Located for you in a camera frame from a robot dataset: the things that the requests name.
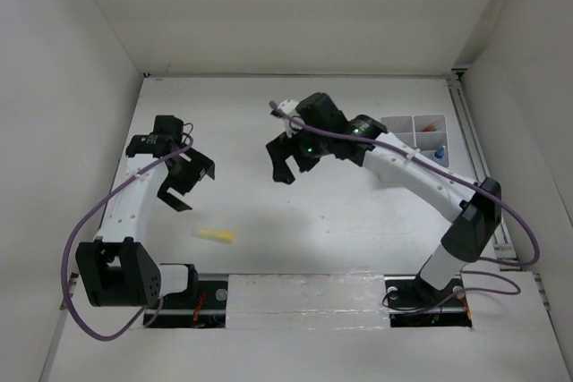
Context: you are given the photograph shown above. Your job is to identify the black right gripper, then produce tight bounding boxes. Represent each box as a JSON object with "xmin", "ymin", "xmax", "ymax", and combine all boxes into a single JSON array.
[{"xmin": 268, "ymin": 118, "xmax": 332, "ymax": 183}]

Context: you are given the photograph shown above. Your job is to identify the yellow highlighter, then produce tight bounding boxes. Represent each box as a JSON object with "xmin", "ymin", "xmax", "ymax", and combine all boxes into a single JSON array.
[{"xmin": 192, "ymin": 228, "xmax": 235, "ymax": 244}]

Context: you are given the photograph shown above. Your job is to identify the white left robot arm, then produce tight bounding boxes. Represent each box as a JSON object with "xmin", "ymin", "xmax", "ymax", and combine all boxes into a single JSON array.
[{"xmin": 75, "ymin": 115, "xmax": 215, "ymax": 308}]

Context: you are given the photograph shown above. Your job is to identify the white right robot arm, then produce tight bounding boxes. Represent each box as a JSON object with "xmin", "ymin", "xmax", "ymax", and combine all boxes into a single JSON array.
[{"xmin": 266, "ymin": 92, "xmax": 501, "ymax": 310}]

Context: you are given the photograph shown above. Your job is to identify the white divided organizer left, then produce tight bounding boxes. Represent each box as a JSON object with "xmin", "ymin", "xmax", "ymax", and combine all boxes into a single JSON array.
[{"xmin": 381, "ymin": 115, "xmax": 415, "ymax": 146}]

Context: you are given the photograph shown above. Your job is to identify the white divided organizer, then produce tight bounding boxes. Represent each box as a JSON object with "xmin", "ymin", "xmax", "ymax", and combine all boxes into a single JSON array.
[
  {"xmin": 413, "ymin": 115, "xmax": 449, "ymax": 167},
  {"xmin": 381, "ymin": 115, "xmax": 415, "ymax": 146}
]

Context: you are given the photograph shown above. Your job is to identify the white divided organizer right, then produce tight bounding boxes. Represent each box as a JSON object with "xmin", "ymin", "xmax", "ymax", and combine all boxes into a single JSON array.
[{"xmin": 413, "ymin": 115, "xmax": 449, "ymax": 167}]

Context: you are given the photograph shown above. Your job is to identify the blue capped glue bottle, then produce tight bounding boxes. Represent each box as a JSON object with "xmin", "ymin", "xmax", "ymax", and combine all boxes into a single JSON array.
[{"xmin": 432, "ymin": 146, "xmax": 447, "ymax": 164}]

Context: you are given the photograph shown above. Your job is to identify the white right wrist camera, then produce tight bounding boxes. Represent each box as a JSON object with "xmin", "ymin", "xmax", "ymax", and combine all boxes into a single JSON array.
[{"xmin": 269, "ymin": 99, "xmax": 299, "ymax": 120}]

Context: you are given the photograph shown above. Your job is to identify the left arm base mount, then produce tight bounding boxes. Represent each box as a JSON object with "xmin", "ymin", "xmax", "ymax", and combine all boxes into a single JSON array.
[{"xmin": 142, "ymin": 275, "xmax": 228, "ymax": 329}]

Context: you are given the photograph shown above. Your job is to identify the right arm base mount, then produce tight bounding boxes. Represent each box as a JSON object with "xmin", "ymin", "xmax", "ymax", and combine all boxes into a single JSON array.
[{"xmin": 381, "ymin": 275, "xmax": 473, "ymax": 328}]

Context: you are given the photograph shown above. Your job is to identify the aluminium rail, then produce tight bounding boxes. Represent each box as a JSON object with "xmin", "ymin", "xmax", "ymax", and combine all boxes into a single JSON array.
[{"xmin": 446, "ymin": 68, "xmax": 520, "ymax": 271}]

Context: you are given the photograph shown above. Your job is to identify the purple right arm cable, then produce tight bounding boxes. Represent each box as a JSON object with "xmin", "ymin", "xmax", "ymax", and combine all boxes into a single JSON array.
[{"xmin": 267, "ymin": 99, "xmax": 541, "ymax": 311}]

